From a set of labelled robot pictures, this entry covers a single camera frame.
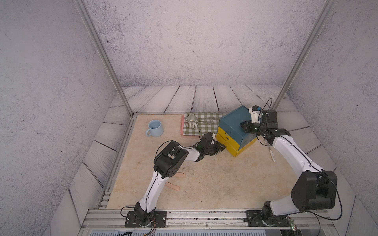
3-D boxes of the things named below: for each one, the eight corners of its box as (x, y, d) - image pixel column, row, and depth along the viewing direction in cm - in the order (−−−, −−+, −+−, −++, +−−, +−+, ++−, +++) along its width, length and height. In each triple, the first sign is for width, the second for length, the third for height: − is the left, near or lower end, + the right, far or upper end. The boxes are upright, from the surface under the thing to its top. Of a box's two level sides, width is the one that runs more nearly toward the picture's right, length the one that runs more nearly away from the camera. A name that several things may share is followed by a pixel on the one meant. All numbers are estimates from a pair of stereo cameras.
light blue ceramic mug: (148, 138, 109) (145, 130, 101) (151, 127, 116) (148, 119, 108) (162, 138, 108) (159, 130, 101) (164, 127, 115) (161, 119, 108)
